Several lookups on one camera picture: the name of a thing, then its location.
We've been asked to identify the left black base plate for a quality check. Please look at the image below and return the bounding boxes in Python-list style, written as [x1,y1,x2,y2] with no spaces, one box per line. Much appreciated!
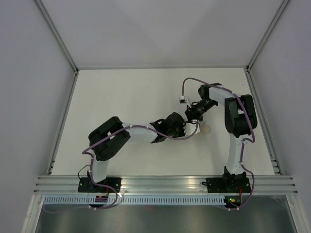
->
[78,177,121,193]

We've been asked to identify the white slotted cable duct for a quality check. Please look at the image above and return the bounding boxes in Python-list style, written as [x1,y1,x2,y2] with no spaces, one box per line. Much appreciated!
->
[43,195,225,206]

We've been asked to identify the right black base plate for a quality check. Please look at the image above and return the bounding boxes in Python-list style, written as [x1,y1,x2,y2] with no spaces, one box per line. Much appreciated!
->
[201,177,251,194]

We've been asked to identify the beige cloth napkin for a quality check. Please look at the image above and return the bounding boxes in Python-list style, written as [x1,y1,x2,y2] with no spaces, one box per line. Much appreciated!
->
[200,125,211,135]

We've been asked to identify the aluminium front rail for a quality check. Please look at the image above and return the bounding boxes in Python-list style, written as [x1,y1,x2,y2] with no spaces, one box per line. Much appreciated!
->
[33,175,298,196]

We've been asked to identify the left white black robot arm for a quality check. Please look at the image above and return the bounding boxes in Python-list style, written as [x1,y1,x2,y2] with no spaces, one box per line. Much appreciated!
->
[88,112,186,192]

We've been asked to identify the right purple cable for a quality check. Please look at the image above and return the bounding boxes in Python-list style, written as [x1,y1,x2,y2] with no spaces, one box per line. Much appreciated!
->
[181,77,256,212]

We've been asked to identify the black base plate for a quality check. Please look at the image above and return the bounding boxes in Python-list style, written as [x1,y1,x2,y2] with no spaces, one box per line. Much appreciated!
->
[201,177,251,194]
[78,177,121,193]

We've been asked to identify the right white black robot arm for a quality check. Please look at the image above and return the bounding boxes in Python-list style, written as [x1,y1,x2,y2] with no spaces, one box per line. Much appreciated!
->
[185,83,258,193]

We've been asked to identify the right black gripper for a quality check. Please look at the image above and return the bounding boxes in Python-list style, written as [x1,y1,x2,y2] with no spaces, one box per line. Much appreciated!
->
[185,99,217,126]

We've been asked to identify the left aluminium frame post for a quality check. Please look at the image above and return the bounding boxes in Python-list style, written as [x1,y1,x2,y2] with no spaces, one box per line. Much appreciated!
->
[33,0,79,74]

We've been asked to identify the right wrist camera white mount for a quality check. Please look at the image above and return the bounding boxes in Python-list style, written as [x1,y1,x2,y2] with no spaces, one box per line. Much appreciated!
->
[179,96,190,105]

